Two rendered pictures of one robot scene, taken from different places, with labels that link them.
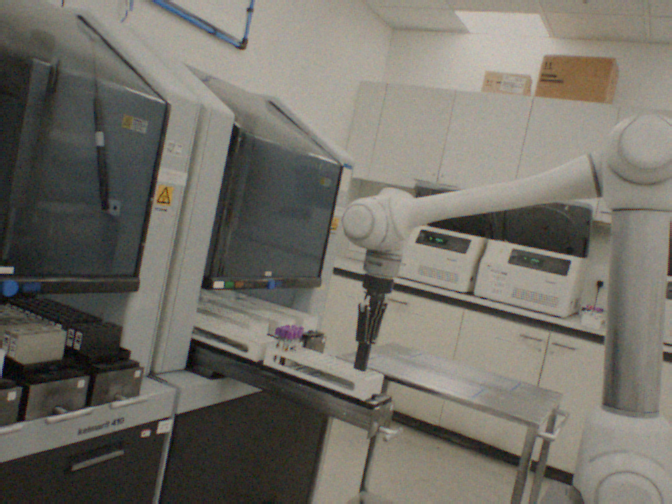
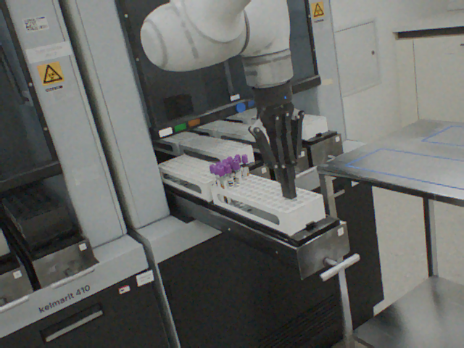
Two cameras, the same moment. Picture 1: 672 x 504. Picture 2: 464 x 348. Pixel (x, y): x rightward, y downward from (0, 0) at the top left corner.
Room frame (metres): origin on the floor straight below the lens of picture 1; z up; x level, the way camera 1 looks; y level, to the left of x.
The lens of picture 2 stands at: (0.66, -0.52, 1.26)
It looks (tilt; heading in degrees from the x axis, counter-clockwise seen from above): 19 degrees down; 32
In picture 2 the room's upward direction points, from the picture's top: 12 degrees counter-clockwise
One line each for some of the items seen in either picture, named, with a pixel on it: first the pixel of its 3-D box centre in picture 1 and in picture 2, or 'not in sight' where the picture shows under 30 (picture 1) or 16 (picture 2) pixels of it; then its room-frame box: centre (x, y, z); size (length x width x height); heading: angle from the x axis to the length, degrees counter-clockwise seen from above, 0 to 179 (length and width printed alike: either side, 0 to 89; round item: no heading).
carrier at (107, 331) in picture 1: (98, 340); (46, 224); (1.36, 0.48, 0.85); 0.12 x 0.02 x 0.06; 153
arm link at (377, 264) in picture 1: (382, 264); (268, 69); (1.50, -0.11, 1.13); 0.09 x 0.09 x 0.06
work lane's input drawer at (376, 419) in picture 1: (273, 376); (235, 209); (1.61, 0.10, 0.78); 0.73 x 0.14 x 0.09; 63
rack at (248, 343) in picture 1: (224, 337); (196, 177); (1.69, 0.26, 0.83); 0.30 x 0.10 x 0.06; 63
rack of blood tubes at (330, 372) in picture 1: (321, 371); (263, 202); (1.55, -0.02, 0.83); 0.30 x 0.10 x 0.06; 63
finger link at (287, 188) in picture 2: (361, 356); (286, 182); (1.50, -0.11, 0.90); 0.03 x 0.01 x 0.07; 62
